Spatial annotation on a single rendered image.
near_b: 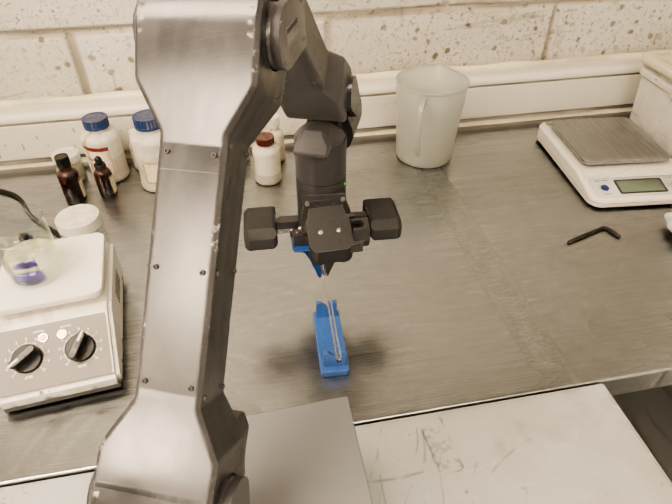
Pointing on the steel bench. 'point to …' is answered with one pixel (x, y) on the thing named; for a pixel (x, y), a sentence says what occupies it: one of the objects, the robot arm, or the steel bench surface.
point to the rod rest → (329, 367)
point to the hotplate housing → (113, 295)
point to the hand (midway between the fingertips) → (322, 255)
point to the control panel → (54, 355)
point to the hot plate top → (46, 297)
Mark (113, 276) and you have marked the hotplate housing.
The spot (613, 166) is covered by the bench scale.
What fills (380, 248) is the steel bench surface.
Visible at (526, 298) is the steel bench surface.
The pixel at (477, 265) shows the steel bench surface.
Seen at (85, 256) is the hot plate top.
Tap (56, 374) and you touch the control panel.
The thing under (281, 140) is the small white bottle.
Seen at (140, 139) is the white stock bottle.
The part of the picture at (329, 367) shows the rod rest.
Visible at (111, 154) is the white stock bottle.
